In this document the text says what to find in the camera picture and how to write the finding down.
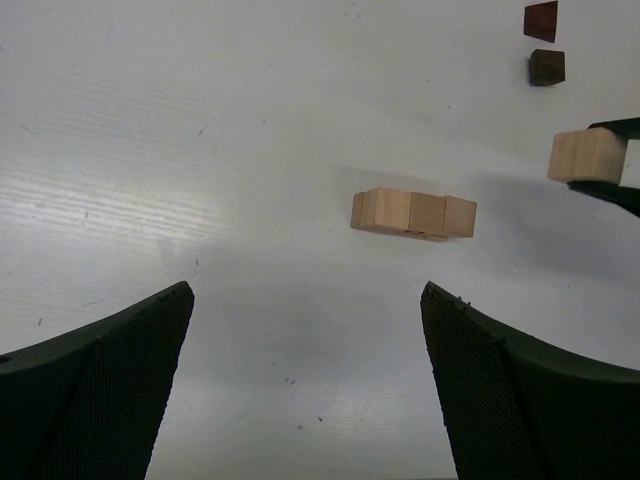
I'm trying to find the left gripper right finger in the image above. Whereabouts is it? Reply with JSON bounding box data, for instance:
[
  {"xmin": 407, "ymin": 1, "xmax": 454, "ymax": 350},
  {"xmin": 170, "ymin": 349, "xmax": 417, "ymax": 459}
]
[{"xmin": 421, "ymin": 282, "xmax": 639, "ymax": 479}]

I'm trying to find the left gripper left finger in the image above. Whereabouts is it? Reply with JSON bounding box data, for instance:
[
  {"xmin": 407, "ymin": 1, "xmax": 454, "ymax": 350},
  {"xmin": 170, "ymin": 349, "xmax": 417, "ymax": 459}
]
[{"xmin": 1, "ymin": 281, "xmax": 195, "ymax": 479}]

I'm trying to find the dark brown house block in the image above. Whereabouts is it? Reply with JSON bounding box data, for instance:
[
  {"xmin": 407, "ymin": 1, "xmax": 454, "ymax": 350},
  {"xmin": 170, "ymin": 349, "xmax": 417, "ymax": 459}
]
[{"xmin": 523, "ymin": 1, "xmax": 559, "ymax": 43}]

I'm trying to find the long light wood block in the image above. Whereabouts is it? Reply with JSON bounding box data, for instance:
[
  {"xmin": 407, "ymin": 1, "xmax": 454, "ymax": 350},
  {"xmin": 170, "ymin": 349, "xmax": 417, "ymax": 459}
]
[{"xmin": 350, "ymin": 187, "xmax": 447, "ymax": 242}]

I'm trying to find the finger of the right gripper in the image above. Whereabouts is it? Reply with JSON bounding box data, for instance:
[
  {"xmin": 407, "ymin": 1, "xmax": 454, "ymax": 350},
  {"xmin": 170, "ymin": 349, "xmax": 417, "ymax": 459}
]
[
  {"xmin": 568, "ymin": 181, "xmax": 640, "ymax": 218},
  {"xmin": 588, "ymin": 117, "xmax": 640, "ymax": 141}
]

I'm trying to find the dark brown wood block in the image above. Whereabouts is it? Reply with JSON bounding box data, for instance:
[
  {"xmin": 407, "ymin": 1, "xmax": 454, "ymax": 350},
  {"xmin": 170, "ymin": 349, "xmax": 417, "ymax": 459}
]
[{"xmin": 528, "ymin": 49, "xmax": 566, "ymax": 87}]

